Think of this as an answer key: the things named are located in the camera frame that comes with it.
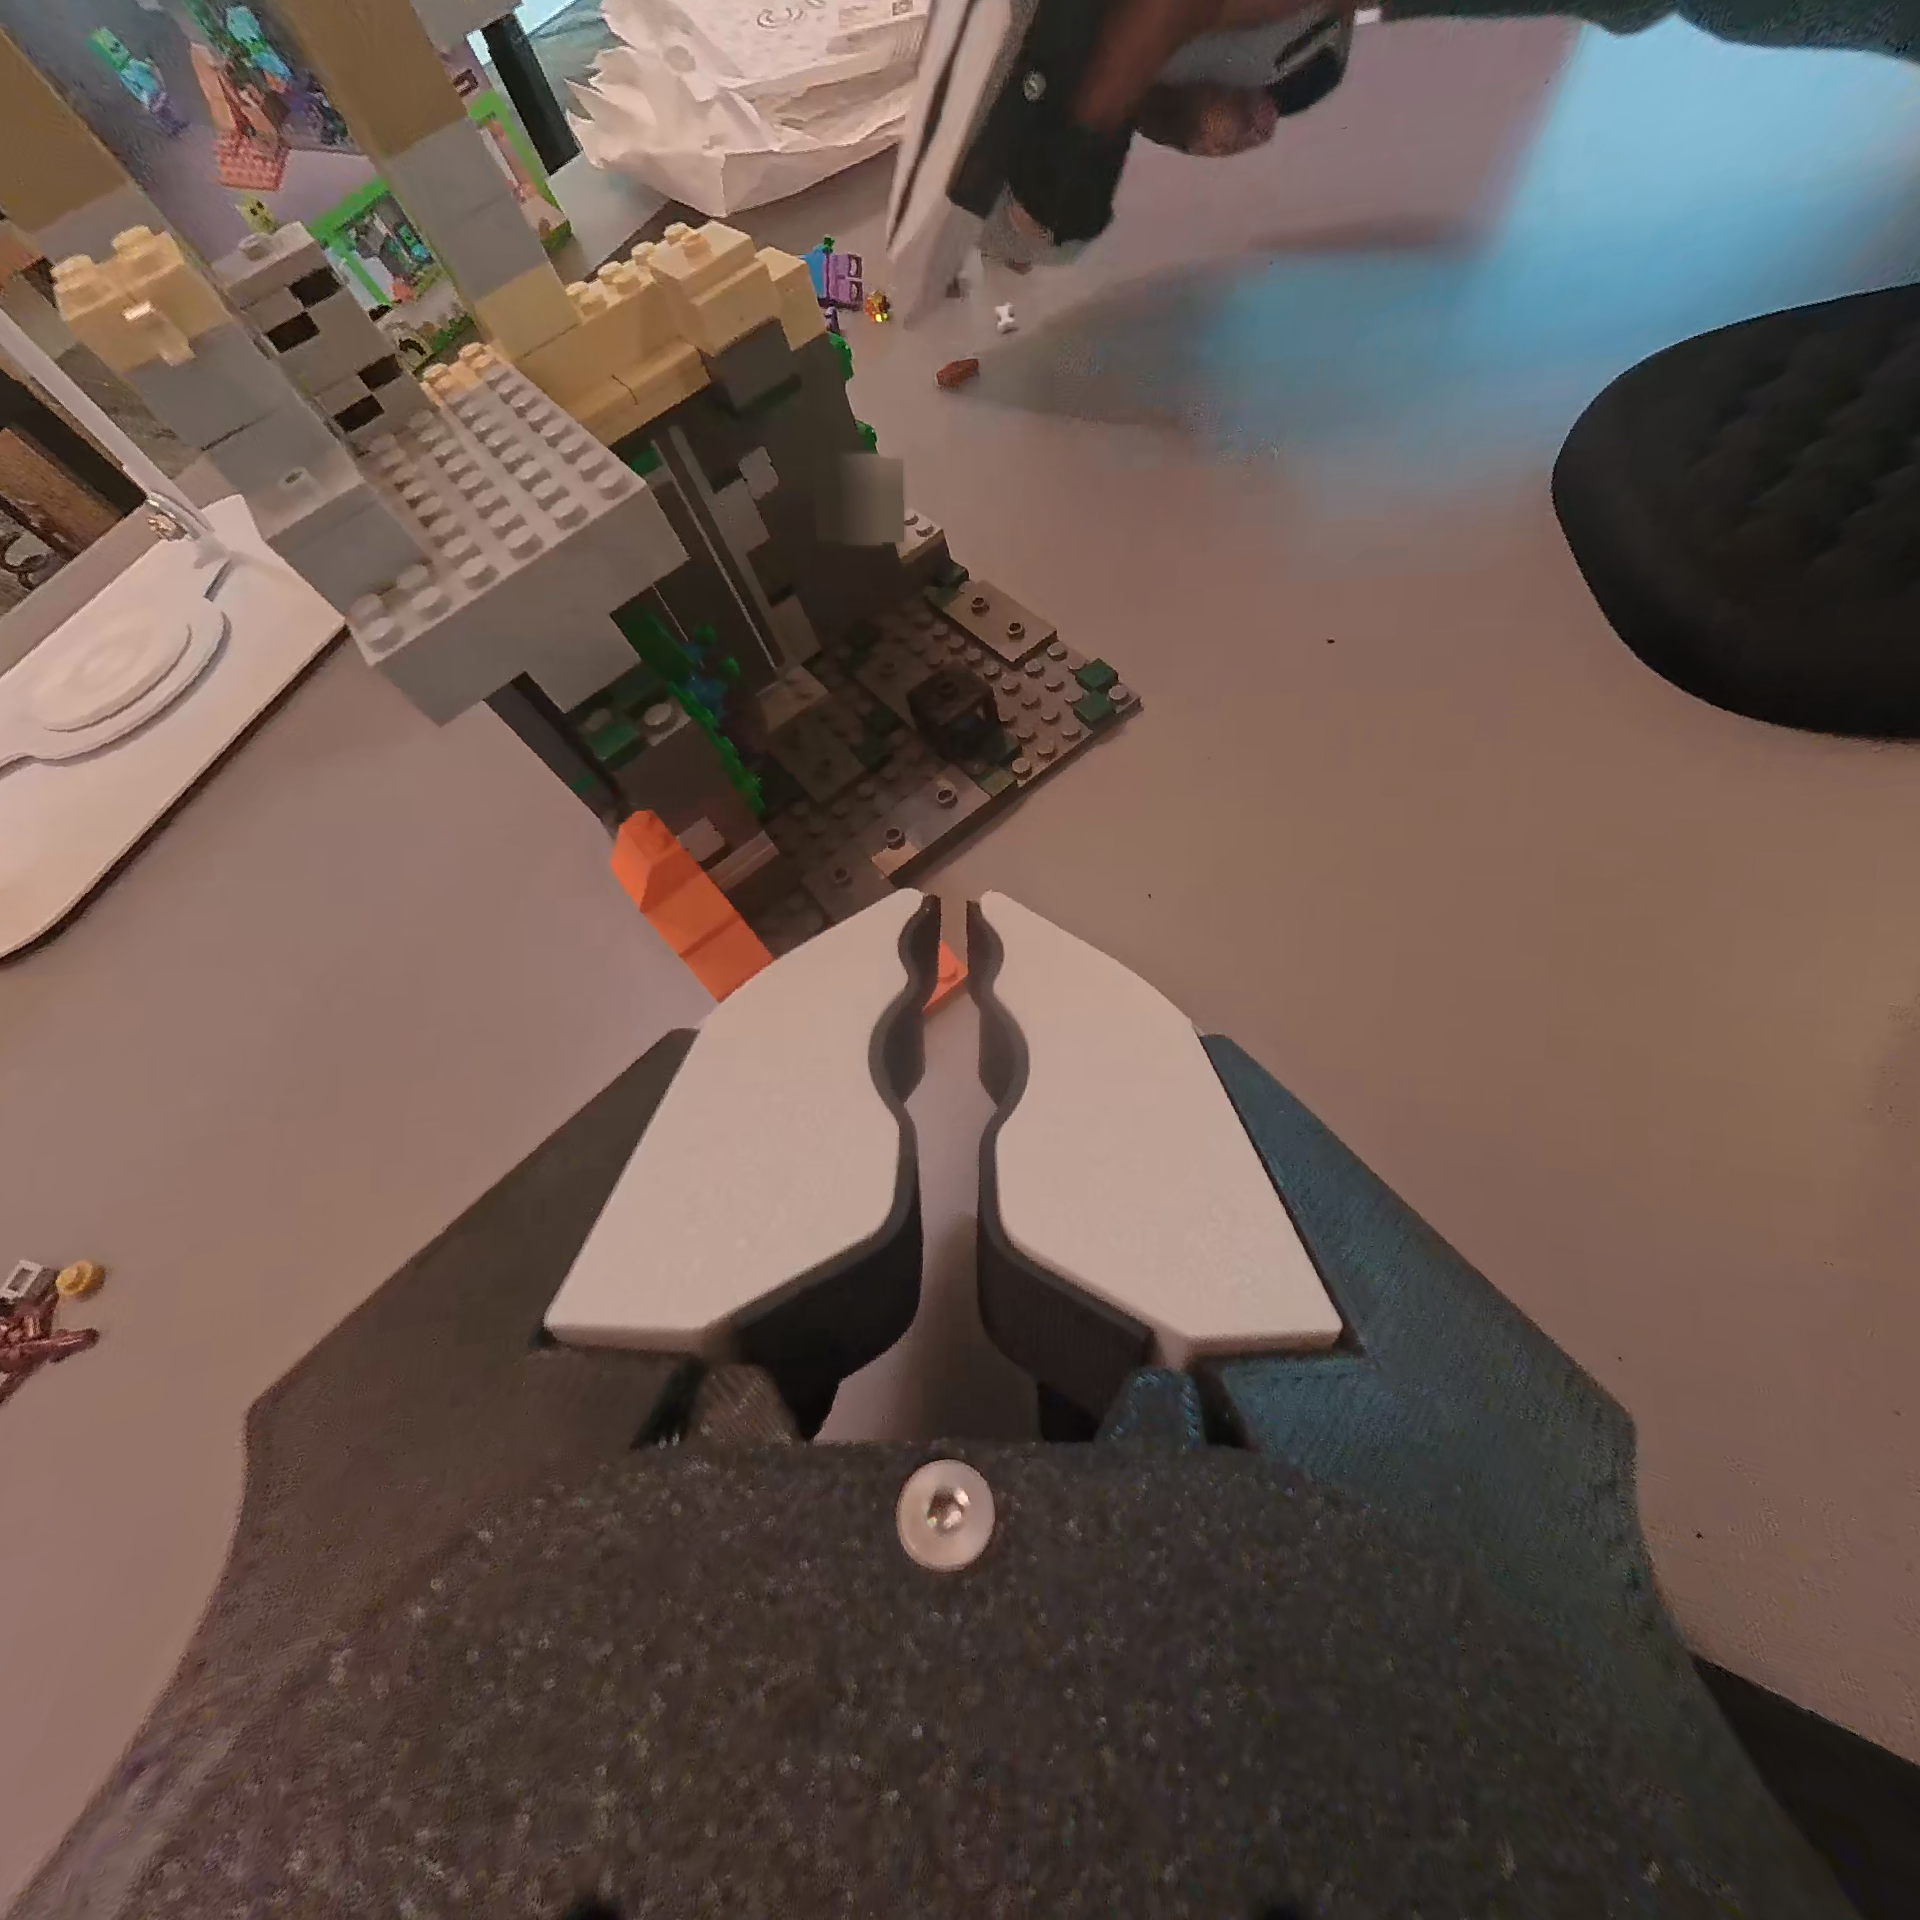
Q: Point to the toy brick building model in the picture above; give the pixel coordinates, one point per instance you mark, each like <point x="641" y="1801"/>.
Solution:
<point x="494" y="493"/>

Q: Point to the white flat board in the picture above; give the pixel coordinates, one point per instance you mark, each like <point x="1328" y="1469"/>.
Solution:
<point x="136" y="779"/>

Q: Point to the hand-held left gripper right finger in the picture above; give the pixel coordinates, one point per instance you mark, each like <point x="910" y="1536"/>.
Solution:
<point x="1155" y="1185"/>

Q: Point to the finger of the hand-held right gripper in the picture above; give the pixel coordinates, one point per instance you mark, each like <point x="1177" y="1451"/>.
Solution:
<point x="984" y="60"/>
<point x="917" y="148"/>

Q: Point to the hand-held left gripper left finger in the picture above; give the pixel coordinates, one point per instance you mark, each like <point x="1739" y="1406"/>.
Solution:
<point x="734" y="1185"/>

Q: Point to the black wrist rest pad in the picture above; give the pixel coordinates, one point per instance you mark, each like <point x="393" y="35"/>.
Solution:
<point x="1757" y="524"/>

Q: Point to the grey desk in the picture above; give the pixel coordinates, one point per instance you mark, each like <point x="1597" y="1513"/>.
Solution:
<point x="1425" y="973"/>

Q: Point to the printed toy box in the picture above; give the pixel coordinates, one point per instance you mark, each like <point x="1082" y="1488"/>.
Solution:
<point x="398" y="241"/>

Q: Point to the person's right hand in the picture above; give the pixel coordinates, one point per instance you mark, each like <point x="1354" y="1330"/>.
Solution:
<point x="1142" y="44"/>

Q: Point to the yellow round toy stud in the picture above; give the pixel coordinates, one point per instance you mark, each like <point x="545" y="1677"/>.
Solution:
<point x="79" y="1280"/>

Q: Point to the purple toy pieces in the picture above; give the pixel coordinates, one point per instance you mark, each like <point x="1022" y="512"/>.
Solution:
<point x="837" y="276"/>

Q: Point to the small grey square piece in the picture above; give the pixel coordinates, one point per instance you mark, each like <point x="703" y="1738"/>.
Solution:
<point x="23" y="1266"/>

